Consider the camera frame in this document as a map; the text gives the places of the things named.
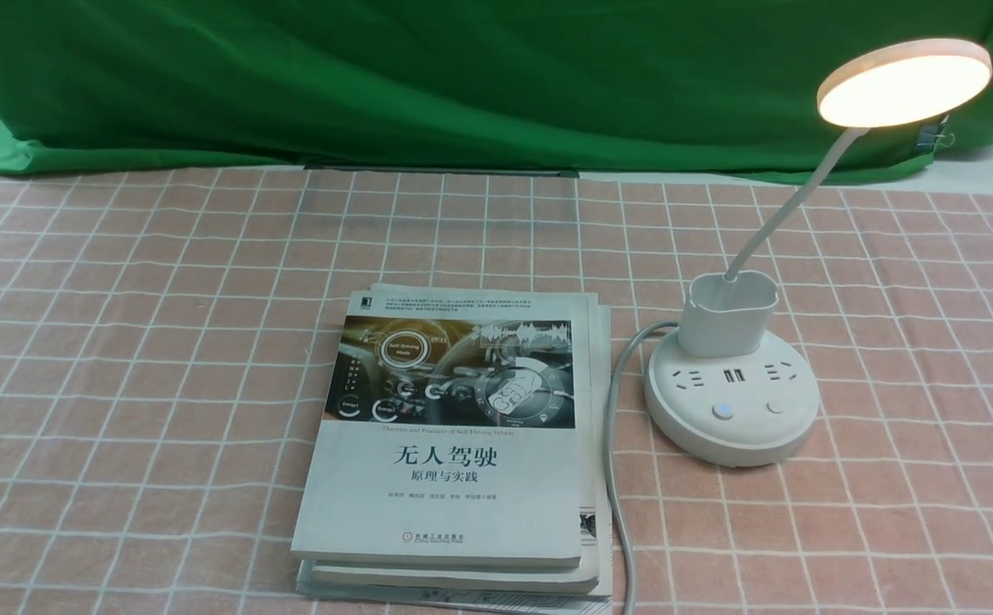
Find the green backdrop cloth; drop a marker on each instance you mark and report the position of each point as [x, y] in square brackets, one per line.
[723, 87]

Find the white desk lamp with socket base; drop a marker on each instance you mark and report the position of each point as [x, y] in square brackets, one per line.
[719, 384]

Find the pink checkered tablecloth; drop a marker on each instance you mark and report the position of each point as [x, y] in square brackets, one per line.
[166, 338]

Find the middle white book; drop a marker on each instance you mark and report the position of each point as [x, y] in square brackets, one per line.
[592, 547]

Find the bottom white book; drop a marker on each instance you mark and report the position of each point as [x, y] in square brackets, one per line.
[606, 512]

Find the metal binder clip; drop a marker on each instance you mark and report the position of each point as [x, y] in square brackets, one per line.
[934, 136]

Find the top white self-driving book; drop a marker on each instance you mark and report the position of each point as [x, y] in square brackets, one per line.
[454, 478]

